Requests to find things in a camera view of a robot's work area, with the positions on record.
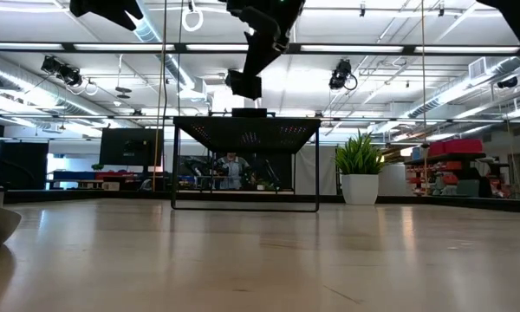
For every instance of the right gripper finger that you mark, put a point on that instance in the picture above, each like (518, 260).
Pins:
(270, 50)
(253, 52)

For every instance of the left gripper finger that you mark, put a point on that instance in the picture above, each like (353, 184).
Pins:
(128, 19)
(134, 12)

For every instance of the black ceiling spotlight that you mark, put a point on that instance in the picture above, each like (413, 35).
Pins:
(63, 70)

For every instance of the black perforated metal shelf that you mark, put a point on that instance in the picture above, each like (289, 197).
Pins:
(247, 130)

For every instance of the person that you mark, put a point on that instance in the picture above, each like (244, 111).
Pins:
(233, 173)

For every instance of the black monitor screen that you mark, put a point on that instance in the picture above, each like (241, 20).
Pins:
(130, 147)

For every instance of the green plant in white pot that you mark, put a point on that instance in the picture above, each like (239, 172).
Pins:
(359, 188)

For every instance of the black partition panel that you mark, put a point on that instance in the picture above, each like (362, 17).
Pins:
(21, 164)

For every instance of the red storage bins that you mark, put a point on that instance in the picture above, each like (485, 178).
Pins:
(459, 146)

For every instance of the storage rack with parts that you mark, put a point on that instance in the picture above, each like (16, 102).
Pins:
(459, 173)

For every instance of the black hanging ceiling camera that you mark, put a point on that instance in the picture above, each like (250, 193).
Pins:
(340, 74)

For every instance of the silver ceiling air duct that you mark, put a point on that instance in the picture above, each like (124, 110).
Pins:
(450, 102)
(8, 80)

